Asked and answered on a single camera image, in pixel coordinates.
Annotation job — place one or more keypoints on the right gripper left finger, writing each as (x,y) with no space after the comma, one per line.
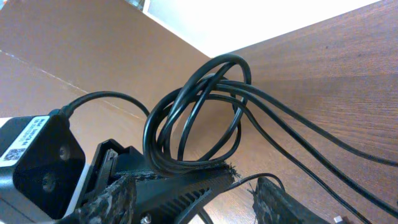
(115,204)

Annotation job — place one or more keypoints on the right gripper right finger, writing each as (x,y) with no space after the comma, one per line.
(272,205)

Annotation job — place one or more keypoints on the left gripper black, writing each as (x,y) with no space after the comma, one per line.
(159,199)

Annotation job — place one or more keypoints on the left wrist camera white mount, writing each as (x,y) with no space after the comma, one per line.
(41,165)

